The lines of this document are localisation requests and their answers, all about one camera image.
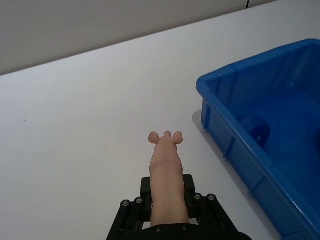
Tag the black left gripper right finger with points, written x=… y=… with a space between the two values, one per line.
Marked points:
x=207 y=210

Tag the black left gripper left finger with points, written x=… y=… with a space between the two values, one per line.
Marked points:
x=130 y=212

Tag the pale pink rubber foot toy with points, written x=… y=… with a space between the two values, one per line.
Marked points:
x=167 y=187

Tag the blue plastic bin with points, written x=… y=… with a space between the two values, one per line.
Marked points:
x=275 y=200

